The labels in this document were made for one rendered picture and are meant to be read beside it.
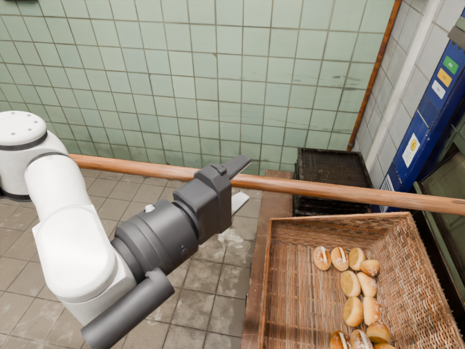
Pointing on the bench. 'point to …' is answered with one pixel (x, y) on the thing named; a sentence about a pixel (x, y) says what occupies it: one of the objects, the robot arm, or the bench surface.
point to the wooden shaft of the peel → (282, 185)
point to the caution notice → (410, 150)
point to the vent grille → (386, 190)
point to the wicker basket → (371, 244)
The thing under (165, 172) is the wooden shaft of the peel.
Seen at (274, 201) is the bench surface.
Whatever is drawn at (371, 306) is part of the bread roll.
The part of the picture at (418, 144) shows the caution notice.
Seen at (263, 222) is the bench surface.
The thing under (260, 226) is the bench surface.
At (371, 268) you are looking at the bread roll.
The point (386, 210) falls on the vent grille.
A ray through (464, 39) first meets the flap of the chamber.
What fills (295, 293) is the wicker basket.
